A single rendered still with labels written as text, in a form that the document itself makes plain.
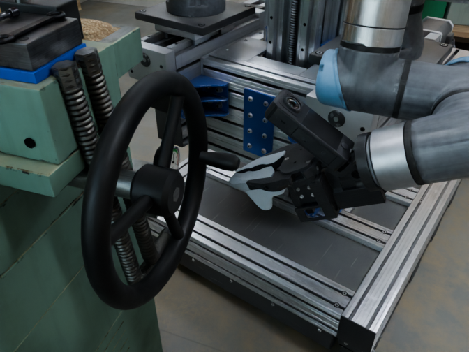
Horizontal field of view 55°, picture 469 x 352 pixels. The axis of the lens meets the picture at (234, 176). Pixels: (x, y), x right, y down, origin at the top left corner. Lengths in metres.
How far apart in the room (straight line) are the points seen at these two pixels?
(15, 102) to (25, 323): 0.34
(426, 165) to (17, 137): 0.44
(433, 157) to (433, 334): 1.05
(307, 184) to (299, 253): 0.76
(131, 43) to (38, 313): 0.45
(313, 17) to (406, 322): 0.93
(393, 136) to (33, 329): 0.56
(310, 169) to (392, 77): 0.15
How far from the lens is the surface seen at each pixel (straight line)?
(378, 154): 0.52
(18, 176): 0.54
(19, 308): 0.70
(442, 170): 0.52
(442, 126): 0.52
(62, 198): 0.71
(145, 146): 2.20
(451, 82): 0.60
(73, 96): 0.51
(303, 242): 1.36
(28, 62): 0.49
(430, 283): 1.64
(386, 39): 0.59
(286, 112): 0.53
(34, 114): 0.50
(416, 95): 0.59
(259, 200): 0.63
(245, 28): 1.31
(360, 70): 0.59
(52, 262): 0.73
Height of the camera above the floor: 1.15
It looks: 36 degrees down
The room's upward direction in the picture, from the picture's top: straight up
